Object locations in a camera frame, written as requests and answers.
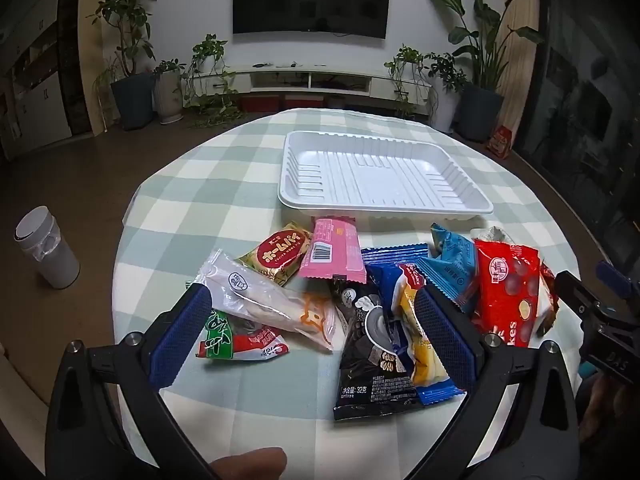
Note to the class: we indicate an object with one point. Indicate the white television cabinet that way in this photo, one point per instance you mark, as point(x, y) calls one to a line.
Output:
point(330, 80)

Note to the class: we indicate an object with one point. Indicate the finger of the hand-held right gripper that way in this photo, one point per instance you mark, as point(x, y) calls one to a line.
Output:
point(617, 277)
point(580, 296)

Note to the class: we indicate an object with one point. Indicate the bushy plant in white pot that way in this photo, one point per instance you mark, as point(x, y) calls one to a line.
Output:
point(447, 95)

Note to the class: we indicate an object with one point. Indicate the white wall cabinet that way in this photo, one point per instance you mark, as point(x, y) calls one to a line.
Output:
point(40, 60)

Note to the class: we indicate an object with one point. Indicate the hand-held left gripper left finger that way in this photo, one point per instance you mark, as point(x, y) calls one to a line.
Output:
point(182, 332)

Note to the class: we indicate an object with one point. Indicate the white grey snack packet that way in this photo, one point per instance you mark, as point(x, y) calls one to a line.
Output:
point(492, 235)

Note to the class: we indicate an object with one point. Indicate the gold packet with red label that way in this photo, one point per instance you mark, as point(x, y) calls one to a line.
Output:
point(280, 256)

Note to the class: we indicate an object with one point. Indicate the blue packet with yellow cake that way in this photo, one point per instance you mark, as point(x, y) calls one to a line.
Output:
point(387, 280)

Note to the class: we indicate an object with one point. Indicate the tall plant in dark pot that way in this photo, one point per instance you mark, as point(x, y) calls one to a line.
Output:
point(131, 95)

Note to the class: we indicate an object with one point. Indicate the pink snack packet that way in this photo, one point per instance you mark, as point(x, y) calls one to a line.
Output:
point(332, 250)

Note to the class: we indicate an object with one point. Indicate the red paper bag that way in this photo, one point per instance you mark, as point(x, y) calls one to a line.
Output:
point(501, 141)

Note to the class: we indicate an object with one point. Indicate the white cylindrical trash can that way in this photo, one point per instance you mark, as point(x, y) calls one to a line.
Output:
point(47, 252)

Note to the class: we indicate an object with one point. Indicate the light blue snack packet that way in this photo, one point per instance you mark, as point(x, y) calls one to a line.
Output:
point(452, 260)

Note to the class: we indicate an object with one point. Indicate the green red white packet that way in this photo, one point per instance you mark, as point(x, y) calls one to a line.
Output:
point(220, 341)

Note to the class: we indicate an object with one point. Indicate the red chocolate ball packet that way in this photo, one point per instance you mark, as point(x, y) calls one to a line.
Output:
point(505, 285)

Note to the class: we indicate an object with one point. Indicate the large-leaf plant in dark pot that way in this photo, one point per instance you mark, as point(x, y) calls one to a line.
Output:
point(480, 110)

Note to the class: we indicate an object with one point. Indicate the black snack packet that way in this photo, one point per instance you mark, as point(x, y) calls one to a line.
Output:
point(370, 360)

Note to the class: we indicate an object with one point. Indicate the white plastic tray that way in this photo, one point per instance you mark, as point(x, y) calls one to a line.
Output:
point(380, 175)

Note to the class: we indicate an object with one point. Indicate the clear white bread packet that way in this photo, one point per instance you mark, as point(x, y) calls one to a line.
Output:
point(260, 295)

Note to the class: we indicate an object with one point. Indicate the dark glass sliding door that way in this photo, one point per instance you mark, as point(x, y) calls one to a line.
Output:
point(580, 110)

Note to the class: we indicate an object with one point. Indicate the orange snack packet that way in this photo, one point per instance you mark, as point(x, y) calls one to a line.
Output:
point(547, 300)

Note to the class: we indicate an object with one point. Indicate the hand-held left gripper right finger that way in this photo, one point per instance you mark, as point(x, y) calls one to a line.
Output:
point(442, 340)

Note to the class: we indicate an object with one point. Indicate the person's left hand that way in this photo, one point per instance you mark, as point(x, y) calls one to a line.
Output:
point(255, 465)

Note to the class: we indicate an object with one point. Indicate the red storage box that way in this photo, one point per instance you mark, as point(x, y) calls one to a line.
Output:
point(305, 101)
point(260, 102)

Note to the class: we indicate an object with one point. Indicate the trailing green vine plant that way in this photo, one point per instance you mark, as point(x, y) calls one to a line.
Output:
point(210, 60)
point(405, 65)

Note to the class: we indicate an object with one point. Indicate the small plant in white pot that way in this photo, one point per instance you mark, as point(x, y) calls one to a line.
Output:
point(169, 95)

